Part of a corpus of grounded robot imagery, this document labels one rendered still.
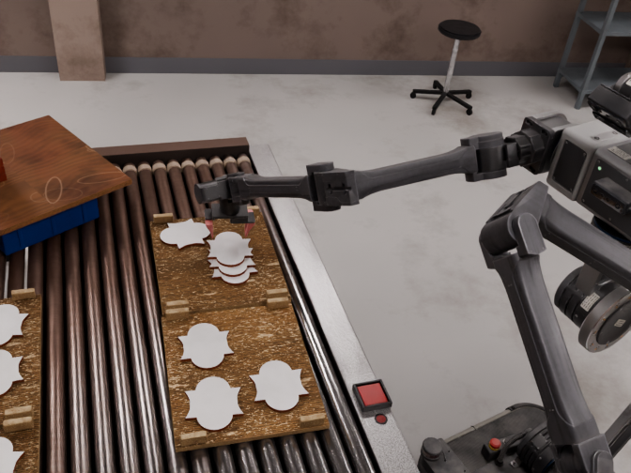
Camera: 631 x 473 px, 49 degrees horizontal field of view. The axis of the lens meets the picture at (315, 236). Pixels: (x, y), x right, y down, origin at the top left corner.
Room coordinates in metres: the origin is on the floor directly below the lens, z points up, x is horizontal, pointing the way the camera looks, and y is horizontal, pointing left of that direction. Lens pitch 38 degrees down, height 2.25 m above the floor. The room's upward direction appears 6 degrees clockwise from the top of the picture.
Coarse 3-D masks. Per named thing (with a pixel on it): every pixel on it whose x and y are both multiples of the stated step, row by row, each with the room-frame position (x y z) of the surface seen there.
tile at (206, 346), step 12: (204, 324) 1.26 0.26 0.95; (192, 336) 1.21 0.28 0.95; (204, 336) 1.21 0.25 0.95; (216, 336) 1.22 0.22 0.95; (192, 348) 1.17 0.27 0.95; (204, 348) 1.17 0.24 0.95; (216, 348) 1.18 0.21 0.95; (228, 348) 1.18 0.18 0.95; (180, 360) 1.13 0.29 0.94; (192, 360) 1.13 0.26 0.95; (204, 360) 1.13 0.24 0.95; (216, 360) 1.14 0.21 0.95
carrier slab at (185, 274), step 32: (160, 224) 1.66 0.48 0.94; (224, 224) 1.70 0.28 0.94; (256, 224) 1.72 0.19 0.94; (160, 256) 1.51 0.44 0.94; (192, 256) 1.53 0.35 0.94; (256, 256) 1.56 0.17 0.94; (160, 288) 1.38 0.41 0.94; (192, 288) 1.40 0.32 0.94; (224, 288) 1.41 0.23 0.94; (256, 288) 1.43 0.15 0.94
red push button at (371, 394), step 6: (372, 384) 1.14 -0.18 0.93; (378, 384) 1.14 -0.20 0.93; (360, 390) 1.11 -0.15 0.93; (366, 390) 1.11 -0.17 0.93; (372, 390) 1.11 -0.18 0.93; (378, 390) 1.12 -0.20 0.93; (366, 396) 1.10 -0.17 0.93; (372, 396) 1.10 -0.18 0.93; (378, 396) 1.10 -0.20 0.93; (384, 396) 1.10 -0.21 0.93; (366, 402) 1.08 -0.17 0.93; (372, 402) 1.08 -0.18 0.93; (378, 402) 1.08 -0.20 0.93; (384, 402) 1.09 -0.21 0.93
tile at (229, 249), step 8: (224, 232) 1.62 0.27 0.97; (232, 232) 1.63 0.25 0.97; (208, 240) 1.57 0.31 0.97; (216, 240) 1.58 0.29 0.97; (224, 240) 1.58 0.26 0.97; (232, 240) 1.59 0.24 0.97; (240, 240) 1.59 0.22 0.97; (248, 240) 1.60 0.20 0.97; (216, 248) 1.54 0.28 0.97; (224, 248) 1.55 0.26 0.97; (232, 248) 1.55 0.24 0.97; (240, 248) 1.56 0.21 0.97; (248, 248) 1.56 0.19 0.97; (208, 256) 1.50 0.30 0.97; (216, 256) 1.51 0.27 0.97; (224, 256) 1.51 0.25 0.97; (232, 256) 1.51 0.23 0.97; (240, 256) 1.52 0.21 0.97; (248, 256) 1.53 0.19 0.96; (224, 264) 1.48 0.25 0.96; (232, 264) 1.48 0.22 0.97; (240, 264) 1.50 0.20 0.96
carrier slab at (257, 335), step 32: (192, 320) 1.28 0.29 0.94; (224, 320) 1.29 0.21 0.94; (256, 320) 1.30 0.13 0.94; (288, 320) 1.32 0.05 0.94; (256, 352) 1.19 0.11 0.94; (288, 352) 1.20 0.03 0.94; (192, 384) 1.07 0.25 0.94; (256, 416) 1.00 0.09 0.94; (288, 416) 1.01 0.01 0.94; (192, 448) 0.90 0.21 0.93
